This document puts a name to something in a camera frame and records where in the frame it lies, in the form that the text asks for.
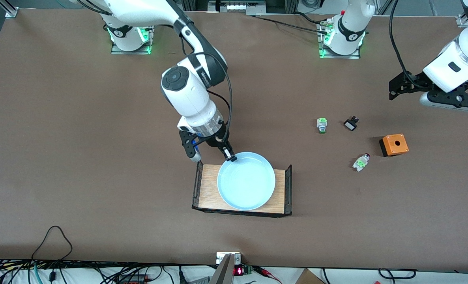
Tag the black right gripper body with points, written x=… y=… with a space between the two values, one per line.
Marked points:
x=217 y=141

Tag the light blue round plate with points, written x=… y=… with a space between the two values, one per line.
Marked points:
x=246 y=185

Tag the red push button switch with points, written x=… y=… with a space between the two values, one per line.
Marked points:
x=361 y=162

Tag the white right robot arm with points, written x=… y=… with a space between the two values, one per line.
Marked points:
x=186 y=98

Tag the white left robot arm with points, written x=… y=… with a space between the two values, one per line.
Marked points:
x=346 y=45

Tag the red LED display module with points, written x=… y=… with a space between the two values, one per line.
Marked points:
x=238 y=271

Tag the red clip test leads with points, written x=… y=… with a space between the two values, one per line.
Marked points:
x=263 y=270

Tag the grey control box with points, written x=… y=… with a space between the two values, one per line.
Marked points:
x=236 y=7

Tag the brown cardboard piece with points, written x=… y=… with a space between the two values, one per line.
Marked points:
x=309 y=278

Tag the orange button enclosure box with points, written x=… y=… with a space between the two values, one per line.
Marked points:
x=399 y=149

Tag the black white rectangular switch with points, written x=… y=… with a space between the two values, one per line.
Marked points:
x=350 y=125

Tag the aluminium frame profile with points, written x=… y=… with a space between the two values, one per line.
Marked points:
x=462 y=21
x=9 y=12

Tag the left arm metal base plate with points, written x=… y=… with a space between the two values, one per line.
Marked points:
x=338 y=56

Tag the green push button switch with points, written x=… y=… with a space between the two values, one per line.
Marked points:
x=322 y=124

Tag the silver camera clamp bracket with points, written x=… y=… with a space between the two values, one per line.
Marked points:
x=222 y=258

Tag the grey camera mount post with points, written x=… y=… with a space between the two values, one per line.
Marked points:
x=224 y=274

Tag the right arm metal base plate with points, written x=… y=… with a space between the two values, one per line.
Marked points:
x=131 y=52

